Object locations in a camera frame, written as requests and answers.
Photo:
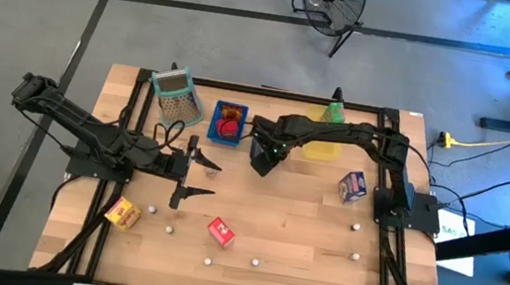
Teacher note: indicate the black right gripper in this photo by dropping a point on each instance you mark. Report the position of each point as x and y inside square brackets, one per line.
[265, 156]

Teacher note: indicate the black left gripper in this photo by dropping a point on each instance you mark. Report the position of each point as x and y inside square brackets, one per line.
[176, 166]

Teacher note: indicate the glass spice jar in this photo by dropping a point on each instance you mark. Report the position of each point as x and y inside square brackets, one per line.
[211, 172]

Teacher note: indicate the red plastic container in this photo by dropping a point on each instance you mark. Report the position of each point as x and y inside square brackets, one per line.
[227, 128]

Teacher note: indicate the red Froot Loops cereal box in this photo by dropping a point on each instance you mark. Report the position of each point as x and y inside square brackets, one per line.
[221, 231]

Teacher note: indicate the green Apple Jacks cereal box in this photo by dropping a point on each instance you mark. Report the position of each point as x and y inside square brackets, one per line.
[334, 112]

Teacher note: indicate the blue Frosted Flakes cereal box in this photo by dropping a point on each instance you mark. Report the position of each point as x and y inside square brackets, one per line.
[352, 187]

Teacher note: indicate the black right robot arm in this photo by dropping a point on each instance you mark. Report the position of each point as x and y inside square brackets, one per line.
[337, 129]

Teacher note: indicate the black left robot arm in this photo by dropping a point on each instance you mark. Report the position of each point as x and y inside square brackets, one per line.
[87, 124]

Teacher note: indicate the blue plastic bin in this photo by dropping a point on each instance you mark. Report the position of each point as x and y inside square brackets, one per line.
[212, 136]

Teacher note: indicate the yellow plastic bin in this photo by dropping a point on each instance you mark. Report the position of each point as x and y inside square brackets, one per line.
[321, 152]

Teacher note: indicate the orange snack packet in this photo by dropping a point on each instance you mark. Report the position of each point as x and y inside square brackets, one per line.
[232, 111]

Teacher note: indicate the purple dropper bottle white cap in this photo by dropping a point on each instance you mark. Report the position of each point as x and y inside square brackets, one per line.
[207, 261]
[152, 209]

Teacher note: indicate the yellow cereal box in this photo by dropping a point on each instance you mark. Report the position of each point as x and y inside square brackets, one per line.
[123, 213]

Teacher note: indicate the blue-label dropper bottle white cap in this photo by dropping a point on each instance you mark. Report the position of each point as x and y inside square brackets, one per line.
[255, 262]

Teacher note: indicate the white paper sign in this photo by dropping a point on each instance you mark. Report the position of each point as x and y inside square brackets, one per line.
[458, 263]

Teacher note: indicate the black floor bar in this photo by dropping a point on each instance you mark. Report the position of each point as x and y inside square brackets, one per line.
[505, 125]

